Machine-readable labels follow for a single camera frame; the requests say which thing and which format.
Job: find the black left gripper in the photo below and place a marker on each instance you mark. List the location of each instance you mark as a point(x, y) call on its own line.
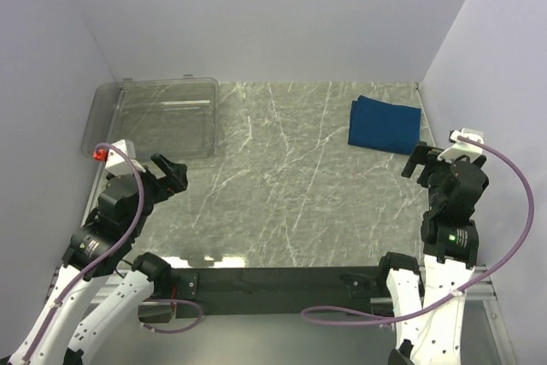
point(174, 180)

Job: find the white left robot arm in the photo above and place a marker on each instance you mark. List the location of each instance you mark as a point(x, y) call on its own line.
point(65, 331)

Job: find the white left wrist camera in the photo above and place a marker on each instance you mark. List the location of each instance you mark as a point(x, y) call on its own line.
point(116, 164)

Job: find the clear plastic bin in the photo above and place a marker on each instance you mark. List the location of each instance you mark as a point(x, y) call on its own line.
point(178, 118)

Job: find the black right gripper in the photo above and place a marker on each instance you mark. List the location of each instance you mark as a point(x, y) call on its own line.
point(424, 154)

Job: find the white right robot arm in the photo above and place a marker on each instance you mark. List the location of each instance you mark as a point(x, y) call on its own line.
point(426, 296)

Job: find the aluminium rail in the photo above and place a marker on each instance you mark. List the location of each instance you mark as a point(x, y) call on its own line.
point(482, 291)

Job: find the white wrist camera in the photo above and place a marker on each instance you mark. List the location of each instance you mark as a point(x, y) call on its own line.
point(116, 164)
point(460, 148)

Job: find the blue printed t-shirt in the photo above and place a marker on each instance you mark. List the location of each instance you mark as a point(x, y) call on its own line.
point(384, 126)

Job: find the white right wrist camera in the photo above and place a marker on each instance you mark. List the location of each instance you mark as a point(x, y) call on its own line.
point(460, 148)

